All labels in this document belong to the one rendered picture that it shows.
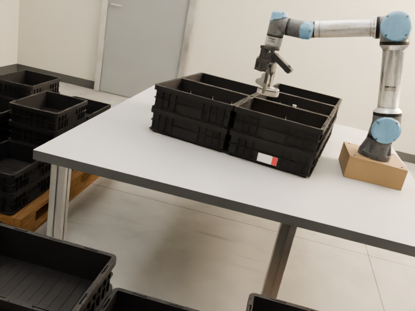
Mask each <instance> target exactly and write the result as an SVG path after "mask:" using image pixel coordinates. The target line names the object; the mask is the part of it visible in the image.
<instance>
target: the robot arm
mask: <svg viewBox="0 0 415 311"><path fill-rule="evenodd" d="M412 29H413V21H412V19H411V17H410V16H409V15H408V14H407V13H405V12H402V11H393V12H391V13H389V14H387V15H386V16H381V17H375V18H374V19H362V20H329V21H309V22H308V21H303V20H297V19H291V18H288V13H286V12H281V11H277V10H274V11H272V14H271V17H270V20H269V26H268V30H267V35H266V40H265V45H261V46H260V48H261V52H260V55H259V56H258V57H257V58H256V63H255V66H254V69H255V70H257V71H260V72H265V73H263V74H262V75H261V78H257V79H256V81H255V82H256V83H257V84H258V85H260V86H262V93H263V94H264V93H265V91H266V90H267V87H271V85H272V82H273V79H274V76H275V70H276V67H277V63H278V64H279V66H280V67H281V68H282V69H283V70H284V72H286V73H287V74H289V73H291V72H292V71H293V69H292V67H291V65H288V64H287V63H286V62H285V60H284V59H283V58H282V57H281V56H280V55H279V54H278V53H277V52H275V51H280V47H281V45H282V40H283V35H287V36H292V37H295V38H301V39H310V38H342V37H373V38H374V39H380V41H379V46H380V47H381V48H382V63H381V69H380V83H379V95H378V103H377V108H375V109H374V110H373V115H372V122H371V125H370V128H369V131H368V134H367V136H366V138H365V140H364V141H363V142H362V144H361V145H360V146H359V148H358V153H359V154H361V155H362V156H364V157H367V158H369V159H372V160H376V161H379V162H389V161H390V159H391V157H392V142H394V141H396V140H397V139H398V138H399V136H400V134H401V119H402V111H401V110H400V109H399V103H400V91H401V80H402V74H403V62H404V56H405V49H406V48H407V47H408V46H409V42H410V37H411V31H412Z"/></svg>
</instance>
